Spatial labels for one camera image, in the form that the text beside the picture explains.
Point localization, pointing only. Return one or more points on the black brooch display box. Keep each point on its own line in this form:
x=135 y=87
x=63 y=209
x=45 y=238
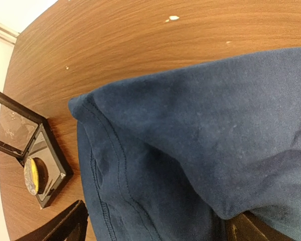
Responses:
x=27 y=134

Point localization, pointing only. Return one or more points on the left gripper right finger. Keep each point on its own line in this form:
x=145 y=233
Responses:
x=248 y=227

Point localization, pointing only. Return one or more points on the navy white clothing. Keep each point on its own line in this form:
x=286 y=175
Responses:
x=173 y=155

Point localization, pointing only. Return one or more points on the starry night round brooch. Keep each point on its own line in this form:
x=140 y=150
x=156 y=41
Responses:
x=31 y=176

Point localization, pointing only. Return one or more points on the left aluminium frame post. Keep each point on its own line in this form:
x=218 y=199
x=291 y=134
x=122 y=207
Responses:
x=8 y=34

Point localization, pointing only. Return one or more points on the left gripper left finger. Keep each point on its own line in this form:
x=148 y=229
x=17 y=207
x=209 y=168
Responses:
x=70 y=224

